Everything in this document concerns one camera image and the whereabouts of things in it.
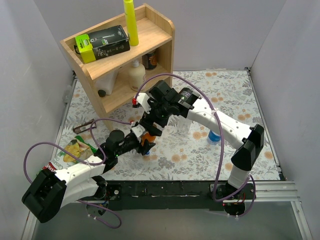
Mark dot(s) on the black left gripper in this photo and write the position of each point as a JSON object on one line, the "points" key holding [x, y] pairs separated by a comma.
{"points": [[140, 141]]}

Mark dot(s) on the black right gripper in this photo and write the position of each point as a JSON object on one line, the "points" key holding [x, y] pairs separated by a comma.
{"points": [[152, 115]]}

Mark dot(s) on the orange juice bottle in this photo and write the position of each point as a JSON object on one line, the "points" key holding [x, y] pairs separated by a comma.
{"points": [[147, 140]]}

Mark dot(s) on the blue label water bottle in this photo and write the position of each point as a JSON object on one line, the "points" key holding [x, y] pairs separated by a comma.
{"points": [[213, 138]]}

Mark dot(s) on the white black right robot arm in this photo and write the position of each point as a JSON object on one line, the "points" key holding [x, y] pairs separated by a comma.
{"points": [[162, 101]]}

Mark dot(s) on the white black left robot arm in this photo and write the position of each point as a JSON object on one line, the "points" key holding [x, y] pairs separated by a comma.
{"points": [[52, 190]]}

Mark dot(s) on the cream lotion pump bottle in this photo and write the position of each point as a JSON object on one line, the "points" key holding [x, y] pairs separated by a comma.
{"points": [[136, 75]]}

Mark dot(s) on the yellow tall bottle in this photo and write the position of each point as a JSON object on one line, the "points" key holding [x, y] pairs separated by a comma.
{"points": [[131, 22]]}

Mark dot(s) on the clear plastic cup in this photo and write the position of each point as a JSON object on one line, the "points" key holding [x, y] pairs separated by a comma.
{"points": [[184, 125]]}

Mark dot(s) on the floral patterned table mat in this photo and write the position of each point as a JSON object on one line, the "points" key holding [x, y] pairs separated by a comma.
{"points": [[177, 155]]}

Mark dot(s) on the brown chocolate bar wrapper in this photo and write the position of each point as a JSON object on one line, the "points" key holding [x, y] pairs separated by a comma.
{"points": [[84, 127]]}

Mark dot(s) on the white jug black cap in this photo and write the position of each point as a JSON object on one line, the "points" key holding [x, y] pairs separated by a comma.
{"points": [[105, 84]]}

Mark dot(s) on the wooden shelf unit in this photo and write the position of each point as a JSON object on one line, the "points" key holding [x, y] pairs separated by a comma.
{"points": [[156, 33]]}

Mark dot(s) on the chips snack bag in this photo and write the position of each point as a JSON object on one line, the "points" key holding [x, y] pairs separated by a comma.
{"points": [[76, 147]]}

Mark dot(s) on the dark jar on shelf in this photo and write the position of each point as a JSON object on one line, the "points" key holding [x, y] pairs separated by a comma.
{"points": [[149, 60]]}

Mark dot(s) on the black green product box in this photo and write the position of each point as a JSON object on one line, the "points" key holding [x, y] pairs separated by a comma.
{"points": [[101, 44]]}

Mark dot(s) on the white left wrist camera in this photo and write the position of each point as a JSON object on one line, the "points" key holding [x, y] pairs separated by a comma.
{"points": [[138, 129]]}

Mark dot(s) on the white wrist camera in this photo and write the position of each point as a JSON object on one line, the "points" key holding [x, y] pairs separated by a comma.
{"points": [[138, 129], [142, 101]]}

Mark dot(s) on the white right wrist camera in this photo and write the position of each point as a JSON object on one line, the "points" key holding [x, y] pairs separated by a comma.
{"points": [[142, 101]]}

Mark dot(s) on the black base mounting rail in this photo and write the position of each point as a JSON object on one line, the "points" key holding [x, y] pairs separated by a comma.
{"points": [[175, 195]]}

